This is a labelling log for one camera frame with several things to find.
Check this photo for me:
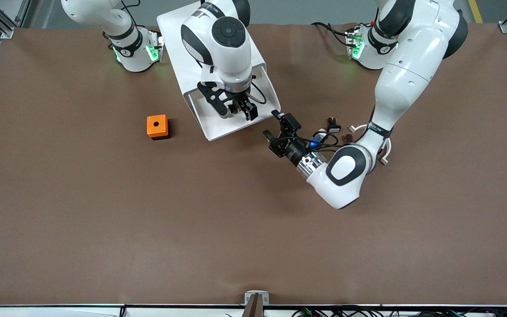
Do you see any white curved plastic clip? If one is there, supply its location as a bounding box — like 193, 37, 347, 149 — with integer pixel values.
349, 124, 392, 166

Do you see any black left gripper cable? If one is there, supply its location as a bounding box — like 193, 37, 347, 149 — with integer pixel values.
276, 131, 340, 153

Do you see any black arm base cable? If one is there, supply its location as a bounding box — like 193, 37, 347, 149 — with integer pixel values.
311, 22, 352, 47

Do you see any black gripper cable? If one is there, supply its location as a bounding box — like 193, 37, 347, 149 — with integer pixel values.
276, 131, 340, 153
248, 79, 268, 105

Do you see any white drawer cabinet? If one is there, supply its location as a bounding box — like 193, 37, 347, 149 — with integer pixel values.
156, 0, 266, 95

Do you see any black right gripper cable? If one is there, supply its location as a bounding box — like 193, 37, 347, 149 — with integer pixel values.
248, 79, 268, 105

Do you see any grey bracket with brown bar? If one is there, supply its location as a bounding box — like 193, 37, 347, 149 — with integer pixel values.
244, 290, 270, 317

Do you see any orange box with round hole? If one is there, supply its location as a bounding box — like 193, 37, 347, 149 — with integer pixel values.
146, 114, 171, 141

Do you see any white edge board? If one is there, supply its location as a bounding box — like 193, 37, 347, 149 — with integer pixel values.
0, 305, 120, 317

